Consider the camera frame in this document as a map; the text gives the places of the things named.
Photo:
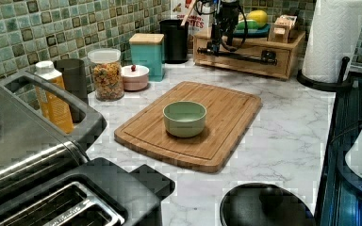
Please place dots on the glass jar colourful cereal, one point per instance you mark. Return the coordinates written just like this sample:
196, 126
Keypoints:
107, 73

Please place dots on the dark grey cup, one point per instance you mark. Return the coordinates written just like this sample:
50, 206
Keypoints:
74, 77

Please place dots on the grey appliance with handle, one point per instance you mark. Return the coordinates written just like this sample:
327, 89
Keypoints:
31, 146

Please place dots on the wooden utensil handle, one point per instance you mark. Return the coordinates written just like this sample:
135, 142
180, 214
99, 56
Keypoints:
188, 12

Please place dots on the white red printed box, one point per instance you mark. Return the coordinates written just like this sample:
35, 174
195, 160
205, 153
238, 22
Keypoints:
200, 13

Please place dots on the white paper towel roll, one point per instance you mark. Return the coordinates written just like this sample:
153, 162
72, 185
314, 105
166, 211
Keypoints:
333, 35

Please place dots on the small wooden block holder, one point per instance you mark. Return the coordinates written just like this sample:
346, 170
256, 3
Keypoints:
281, 28

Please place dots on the dark dish drying rack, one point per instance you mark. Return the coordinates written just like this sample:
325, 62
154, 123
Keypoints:
339, 201

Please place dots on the teal canister wooden lid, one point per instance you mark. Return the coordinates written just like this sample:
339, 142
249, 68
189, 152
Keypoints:
148, 50

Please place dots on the green ceramic bowl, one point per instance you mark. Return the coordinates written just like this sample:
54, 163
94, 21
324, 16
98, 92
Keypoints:
184, 118

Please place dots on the black round lid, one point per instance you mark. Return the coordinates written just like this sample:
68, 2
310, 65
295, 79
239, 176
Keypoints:
258, 204

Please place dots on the pink dish white lid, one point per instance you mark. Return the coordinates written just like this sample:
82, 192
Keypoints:
135, 77

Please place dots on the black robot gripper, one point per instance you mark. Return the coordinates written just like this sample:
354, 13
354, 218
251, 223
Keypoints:
226, 19

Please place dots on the green white food piece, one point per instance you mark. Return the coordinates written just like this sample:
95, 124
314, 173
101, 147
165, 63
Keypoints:
249, 24

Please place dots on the wooden cutting board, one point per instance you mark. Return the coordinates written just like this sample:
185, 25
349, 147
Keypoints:
229, 114

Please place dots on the black steel toaster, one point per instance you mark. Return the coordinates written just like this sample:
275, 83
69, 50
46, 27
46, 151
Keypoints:
98, 193

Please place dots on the orange bottle white cap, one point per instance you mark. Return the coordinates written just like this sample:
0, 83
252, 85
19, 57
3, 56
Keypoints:
53, 108

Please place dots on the wooden drawer box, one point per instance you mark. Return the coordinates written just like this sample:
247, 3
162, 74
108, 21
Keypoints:
286, 55

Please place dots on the yellow lemon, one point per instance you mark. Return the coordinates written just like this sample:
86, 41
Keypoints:
259, 16

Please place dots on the blue plate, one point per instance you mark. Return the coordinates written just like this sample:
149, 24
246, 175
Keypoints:
262, 32

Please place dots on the black paper towel holder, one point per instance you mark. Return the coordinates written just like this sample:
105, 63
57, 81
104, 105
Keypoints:
344, 82

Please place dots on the black utensil holder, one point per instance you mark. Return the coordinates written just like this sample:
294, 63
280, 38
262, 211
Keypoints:
175, 40

